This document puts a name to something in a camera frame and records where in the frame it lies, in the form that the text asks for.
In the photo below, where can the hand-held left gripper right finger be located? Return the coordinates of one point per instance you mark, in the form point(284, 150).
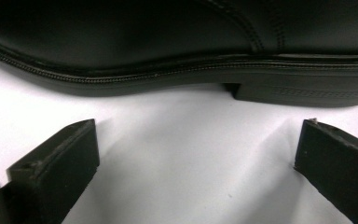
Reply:
point(338, 168)

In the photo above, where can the black leather shoe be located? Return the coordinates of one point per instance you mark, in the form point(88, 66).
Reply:
point(130, 37)

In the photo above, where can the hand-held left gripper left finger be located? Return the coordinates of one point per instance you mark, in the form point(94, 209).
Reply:
point(59, 165)

